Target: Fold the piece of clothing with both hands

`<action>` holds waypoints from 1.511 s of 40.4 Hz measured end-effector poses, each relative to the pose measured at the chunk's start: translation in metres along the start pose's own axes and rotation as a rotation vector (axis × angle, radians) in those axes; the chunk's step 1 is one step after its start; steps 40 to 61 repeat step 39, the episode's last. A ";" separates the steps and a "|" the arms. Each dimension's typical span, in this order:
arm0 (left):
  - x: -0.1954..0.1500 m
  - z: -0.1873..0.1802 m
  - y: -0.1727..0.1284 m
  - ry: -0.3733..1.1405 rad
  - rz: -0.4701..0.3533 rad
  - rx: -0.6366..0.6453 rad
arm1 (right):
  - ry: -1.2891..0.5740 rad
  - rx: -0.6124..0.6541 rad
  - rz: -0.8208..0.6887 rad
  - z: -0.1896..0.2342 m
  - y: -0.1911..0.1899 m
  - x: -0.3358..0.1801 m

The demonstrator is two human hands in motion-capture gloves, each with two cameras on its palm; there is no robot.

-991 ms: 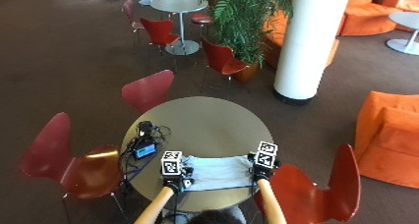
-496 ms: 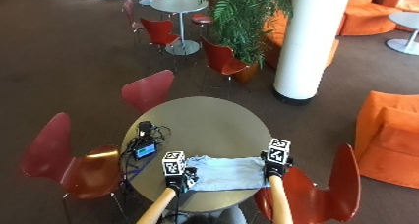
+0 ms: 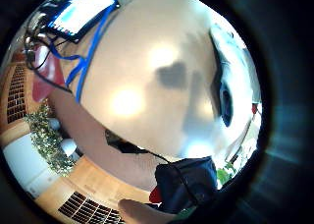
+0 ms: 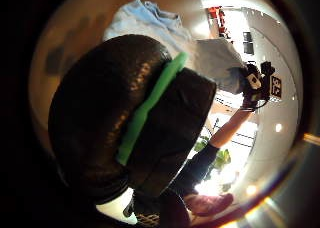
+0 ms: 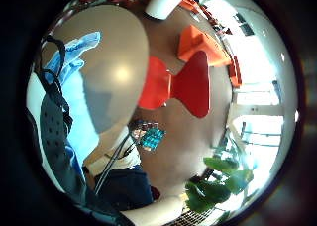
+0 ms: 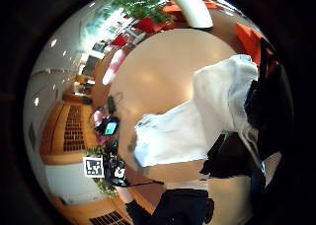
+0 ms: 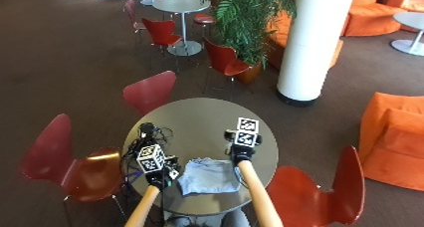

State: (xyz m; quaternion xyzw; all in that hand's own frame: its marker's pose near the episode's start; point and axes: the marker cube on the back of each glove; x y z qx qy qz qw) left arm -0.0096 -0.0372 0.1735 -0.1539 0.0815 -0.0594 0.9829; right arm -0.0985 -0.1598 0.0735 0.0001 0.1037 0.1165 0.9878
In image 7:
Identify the black palm camera left glove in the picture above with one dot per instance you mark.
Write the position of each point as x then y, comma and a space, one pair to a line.
173, 162

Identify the orange bench sofa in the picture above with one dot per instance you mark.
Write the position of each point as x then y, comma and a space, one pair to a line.
278, 34

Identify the glossy red wooden chair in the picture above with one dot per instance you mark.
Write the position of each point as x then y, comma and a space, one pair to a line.
161, 32
150, 91
66, 167
317, 193
222, 59

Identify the black palm camera right glove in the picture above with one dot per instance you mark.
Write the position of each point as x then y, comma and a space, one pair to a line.
228, 135

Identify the orange armchair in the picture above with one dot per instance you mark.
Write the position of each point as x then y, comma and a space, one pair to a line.
392, 144

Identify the green potted palm plant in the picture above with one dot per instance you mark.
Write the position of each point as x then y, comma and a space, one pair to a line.
247, 18

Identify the white marker cube right glove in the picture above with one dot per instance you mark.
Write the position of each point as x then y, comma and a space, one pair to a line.
246, 132

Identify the the person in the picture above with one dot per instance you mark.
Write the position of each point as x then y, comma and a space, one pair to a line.
235, 219

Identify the round grey pedestal table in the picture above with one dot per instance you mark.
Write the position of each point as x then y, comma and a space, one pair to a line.
181, 4

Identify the orange round sofa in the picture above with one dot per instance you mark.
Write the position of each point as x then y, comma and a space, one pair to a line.
371, 19

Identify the orange plant pot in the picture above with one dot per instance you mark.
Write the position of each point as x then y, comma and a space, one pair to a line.
248, 73

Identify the black palm camera glove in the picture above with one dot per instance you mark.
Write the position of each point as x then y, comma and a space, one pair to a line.
173, 162
228, 135

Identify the dark red chair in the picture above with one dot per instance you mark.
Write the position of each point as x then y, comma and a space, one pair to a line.
131, 13

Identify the white round column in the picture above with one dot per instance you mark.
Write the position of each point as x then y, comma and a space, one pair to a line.
311, 44

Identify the light blue folded cloth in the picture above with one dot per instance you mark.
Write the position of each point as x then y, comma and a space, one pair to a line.
207, 176

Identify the round white pedestal table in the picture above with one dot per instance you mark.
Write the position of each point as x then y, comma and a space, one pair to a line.
412, 21

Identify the white marker cube left glove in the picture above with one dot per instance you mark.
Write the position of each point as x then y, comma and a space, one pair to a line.
150, 159

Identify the person's right hand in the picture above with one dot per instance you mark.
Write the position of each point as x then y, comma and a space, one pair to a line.
240, 153

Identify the white marker cube glove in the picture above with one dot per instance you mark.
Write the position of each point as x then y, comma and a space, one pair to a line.
246, 132
150, 159

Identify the person's left hand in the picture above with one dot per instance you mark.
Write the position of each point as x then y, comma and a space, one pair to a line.
157, 180

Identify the red round stool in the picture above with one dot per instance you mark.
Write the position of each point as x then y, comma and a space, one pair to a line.
203, 19

